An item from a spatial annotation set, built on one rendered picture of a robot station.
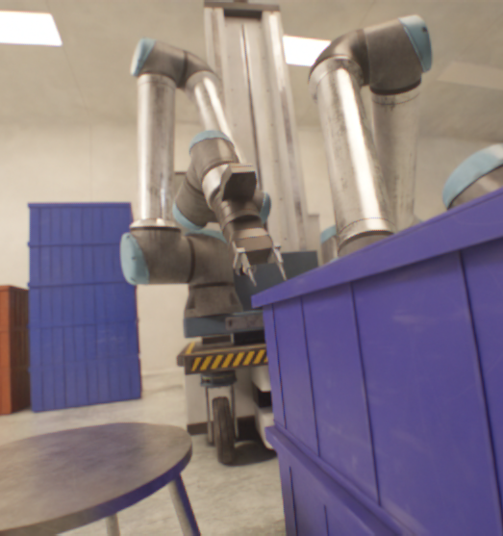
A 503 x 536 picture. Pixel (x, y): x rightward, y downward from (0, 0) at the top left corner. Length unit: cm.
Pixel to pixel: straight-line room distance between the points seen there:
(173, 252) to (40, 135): 345
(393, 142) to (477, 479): 82
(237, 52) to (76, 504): 165
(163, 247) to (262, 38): 115
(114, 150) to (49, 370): 253
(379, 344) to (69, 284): 214
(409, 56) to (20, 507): 92
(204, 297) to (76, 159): 325
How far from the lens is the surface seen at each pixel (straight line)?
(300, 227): 134
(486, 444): 21
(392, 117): 92
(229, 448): 101
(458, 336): 21
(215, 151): 69
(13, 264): 394
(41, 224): 243
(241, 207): 60
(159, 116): 111
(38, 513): 37
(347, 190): 53
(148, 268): 99
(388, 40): 86
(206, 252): 105
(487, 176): 39
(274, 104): 157
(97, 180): 398
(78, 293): 230
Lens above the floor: 39
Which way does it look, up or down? 8 degrees up
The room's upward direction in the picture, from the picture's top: 6 degrees counter-clockwise
